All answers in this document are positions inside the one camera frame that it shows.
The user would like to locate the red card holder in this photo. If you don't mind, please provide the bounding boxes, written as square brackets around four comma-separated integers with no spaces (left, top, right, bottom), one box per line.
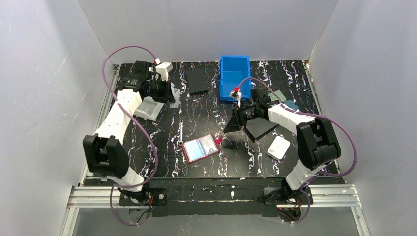
[181,134,224,164]

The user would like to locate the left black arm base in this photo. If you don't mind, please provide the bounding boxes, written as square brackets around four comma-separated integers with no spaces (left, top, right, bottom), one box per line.
[118,187,167,207]

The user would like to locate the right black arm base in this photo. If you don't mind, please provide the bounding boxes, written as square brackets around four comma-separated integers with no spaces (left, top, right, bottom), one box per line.
[257,187,313,224]

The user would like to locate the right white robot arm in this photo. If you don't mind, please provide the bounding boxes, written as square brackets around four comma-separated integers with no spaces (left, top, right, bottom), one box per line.
[223,88,341,196]

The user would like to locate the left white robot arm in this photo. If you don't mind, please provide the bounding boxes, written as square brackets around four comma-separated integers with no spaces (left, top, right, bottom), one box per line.
[83,61,175,193]

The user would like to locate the green card holder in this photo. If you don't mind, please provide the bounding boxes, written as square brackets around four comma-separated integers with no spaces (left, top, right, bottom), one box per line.
[268,90,287,103]

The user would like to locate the blue card holder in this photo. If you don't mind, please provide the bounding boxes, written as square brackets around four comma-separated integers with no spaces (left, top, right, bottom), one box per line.
[284,100,299,111]

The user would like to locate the white card holder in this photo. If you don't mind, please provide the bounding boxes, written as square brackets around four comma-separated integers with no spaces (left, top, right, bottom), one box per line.
[267,136,290,160]

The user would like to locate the black notebook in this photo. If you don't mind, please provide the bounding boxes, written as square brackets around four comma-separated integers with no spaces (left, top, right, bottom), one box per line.
[244,118,278,142]

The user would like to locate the white divided tray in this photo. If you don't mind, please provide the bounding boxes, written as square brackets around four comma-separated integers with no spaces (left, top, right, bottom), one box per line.
[134,97,164,121]

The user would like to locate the metal wrench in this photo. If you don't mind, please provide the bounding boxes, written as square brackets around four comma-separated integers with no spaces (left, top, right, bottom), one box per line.
[179,120,184,146]

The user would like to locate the black foam pad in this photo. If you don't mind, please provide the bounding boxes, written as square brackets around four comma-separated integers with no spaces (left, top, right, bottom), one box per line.
[185,69,209,96]

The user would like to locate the blue plastic bin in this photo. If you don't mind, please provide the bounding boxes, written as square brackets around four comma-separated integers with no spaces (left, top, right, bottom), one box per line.
[219,55,251,102]

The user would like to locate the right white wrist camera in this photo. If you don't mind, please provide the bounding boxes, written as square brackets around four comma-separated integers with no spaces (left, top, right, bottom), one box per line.
[229,87,242,107]

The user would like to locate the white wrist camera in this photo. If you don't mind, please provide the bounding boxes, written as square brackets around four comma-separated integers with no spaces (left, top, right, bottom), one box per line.
[154,58,173,81]
[229,87,242,107]

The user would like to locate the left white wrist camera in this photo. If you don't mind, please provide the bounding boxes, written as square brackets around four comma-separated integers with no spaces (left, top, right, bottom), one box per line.
[154,58,173,81]

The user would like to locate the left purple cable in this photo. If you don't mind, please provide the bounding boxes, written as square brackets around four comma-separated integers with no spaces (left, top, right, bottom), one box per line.
[101,45,161,227]

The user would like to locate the purple cable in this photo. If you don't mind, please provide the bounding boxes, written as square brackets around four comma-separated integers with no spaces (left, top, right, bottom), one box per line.
[236,77,358,225]
[101,45,161,227]

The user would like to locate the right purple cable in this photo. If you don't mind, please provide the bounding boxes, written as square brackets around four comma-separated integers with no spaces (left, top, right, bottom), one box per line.
[236,77,358,225]

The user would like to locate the aluminium frame rail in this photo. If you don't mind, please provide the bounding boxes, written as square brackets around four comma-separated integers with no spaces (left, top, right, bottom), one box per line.
[61,184,370,236]

